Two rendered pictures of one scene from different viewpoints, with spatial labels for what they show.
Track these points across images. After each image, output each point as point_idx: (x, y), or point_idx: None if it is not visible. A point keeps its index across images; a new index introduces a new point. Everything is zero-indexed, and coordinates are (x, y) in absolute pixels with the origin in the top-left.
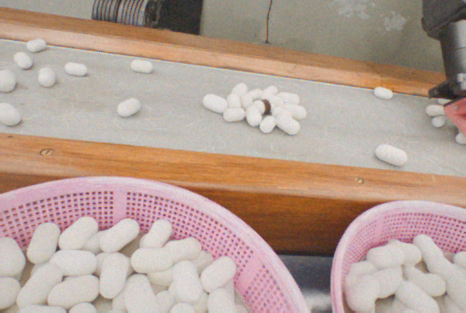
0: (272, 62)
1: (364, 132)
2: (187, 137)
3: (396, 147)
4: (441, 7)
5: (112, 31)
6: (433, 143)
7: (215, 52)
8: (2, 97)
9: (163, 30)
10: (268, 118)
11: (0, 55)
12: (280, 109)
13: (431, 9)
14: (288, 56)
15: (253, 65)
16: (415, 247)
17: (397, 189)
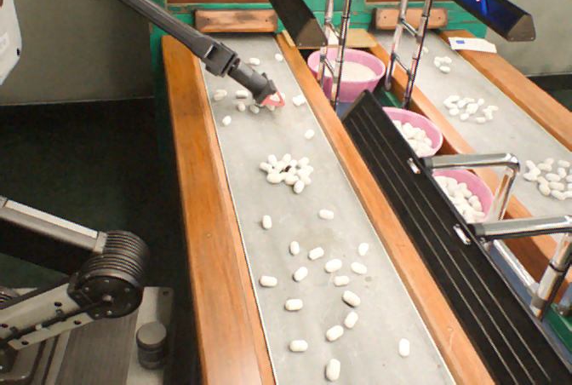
0: (216, 161)
1: (283, 140)
2: (333, 196)
3: (292, 132)
4: (224, 61)
5: (219, 244)
6: (278, 118)
7: (220, 187)
8: (344, 266)
9: (189, 219)
10: (307, 166)
11: (291, 296)
12: (293, 162)
13: (218, 65)
14: (200, 152)
15: (221, 172)
16: None
17: (344, 137)
